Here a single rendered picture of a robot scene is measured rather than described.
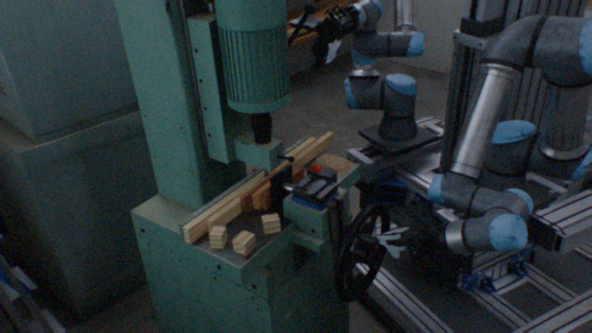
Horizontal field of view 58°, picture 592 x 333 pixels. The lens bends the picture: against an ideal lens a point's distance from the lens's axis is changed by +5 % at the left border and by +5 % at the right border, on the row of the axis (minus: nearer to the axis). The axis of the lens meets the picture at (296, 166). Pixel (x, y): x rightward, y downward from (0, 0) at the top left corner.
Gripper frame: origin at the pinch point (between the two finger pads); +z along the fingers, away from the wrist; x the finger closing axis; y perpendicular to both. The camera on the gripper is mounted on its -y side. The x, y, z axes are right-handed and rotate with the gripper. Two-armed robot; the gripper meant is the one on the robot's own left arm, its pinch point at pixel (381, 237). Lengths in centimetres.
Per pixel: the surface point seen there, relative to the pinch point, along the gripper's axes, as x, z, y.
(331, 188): 0.7, 9.2, -15.8
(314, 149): 25.7, 33.3, -22.7
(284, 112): 201, 215, -26
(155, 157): -11, 63, -43
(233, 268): -29.4, 23.0, -10.5
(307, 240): -8.0, 17.6, -5.3
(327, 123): 202, 179, -5
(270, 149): -1.1, 22.7, -31.7
